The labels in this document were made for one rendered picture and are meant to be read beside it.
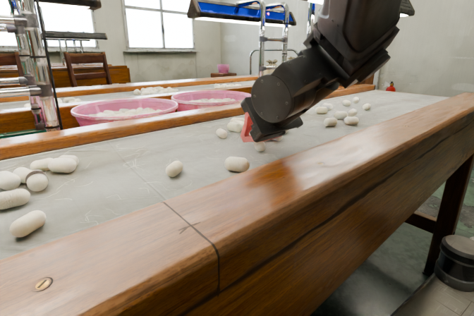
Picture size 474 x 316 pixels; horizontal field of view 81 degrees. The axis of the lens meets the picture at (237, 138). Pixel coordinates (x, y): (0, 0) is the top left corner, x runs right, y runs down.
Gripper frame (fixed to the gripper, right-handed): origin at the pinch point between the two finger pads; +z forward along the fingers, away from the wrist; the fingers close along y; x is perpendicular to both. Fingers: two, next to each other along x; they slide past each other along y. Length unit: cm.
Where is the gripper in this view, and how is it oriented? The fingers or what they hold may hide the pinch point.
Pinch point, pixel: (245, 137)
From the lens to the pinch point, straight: 51.1
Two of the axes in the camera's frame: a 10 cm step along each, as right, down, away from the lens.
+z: -5.1, 4.4, 7.4
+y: -7.5, 1.9, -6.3
